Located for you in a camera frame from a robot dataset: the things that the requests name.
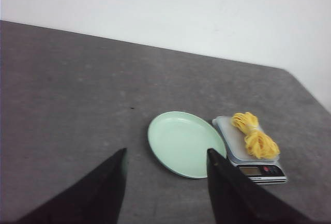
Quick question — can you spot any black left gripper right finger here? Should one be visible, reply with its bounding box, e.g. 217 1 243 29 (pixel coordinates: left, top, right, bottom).
207 148 313 223

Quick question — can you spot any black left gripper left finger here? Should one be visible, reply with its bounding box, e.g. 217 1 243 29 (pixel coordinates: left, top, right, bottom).
16 148 127 223

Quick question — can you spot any yellow vermicelli noodle bundle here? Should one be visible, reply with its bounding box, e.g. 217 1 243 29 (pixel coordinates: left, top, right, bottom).
231 112 280 159

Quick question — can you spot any silver digital kitchen scale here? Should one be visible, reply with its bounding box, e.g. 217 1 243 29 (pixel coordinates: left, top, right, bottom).
212 116 287 185

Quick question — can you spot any light green round plate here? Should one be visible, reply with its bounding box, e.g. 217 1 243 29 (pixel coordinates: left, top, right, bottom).
147 111 227 179

